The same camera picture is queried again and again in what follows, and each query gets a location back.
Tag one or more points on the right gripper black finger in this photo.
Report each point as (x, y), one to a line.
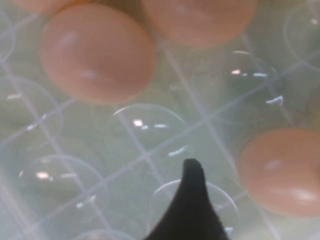
(190, 205)

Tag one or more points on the brown egg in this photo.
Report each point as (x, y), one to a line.
(97, 55)
(200, 20)
(42, 3)
(282, 172)

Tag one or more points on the transparent plastic egg box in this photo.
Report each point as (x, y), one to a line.
(150, 135)

